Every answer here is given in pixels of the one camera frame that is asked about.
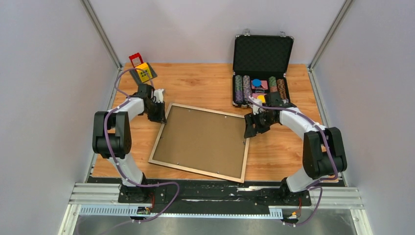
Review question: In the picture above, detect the aluminium front rail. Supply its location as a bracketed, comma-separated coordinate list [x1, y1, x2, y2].
[59, 178, 373, 235]

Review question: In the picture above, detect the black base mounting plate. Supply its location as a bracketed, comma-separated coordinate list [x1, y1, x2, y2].
[118, 179, 311, 215]

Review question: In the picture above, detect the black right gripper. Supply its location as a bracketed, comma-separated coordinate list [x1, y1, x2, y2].
[244, 110, 277, 139]

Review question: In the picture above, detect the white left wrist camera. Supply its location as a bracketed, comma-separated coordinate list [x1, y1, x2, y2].
[153, 89, 164, 103]

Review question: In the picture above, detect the yellow red toy block house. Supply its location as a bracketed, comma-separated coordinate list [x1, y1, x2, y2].
[129, 52, 158, 85]

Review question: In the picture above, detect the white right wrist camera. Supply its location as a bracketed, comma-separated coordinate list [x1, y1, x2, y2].
[251, 98, 263, 115]

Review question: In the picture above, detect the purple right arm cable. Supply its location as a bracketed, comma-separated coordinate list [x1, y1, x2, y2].
[246, 92, 340, 227]

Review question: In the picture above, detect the brown backing board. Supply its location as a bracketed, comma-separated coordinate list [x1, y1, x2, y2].
[152, 105, 247, 179]

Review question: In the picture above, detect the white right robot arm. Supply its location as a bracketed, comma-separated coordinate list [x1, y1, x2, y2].
[244, 92, 347, 205]

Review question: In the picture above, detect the wooden picture frame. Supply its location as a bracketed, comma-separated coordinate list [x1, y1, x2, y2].
[148, 102, 250, 184]

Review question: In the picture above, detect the black poker chip case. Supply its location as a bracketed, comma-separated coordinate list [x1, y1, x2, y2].
[232, 28, 294, 108]

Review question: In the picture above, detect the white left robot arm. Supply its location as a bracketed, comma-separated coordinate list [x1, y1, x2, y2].
[92, 84, 166, 203]

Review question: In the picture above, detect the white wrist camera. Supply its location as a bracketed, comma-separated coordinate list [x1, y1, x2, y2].
[153, 89, 164, 103]
[251, 98, 263, 115]

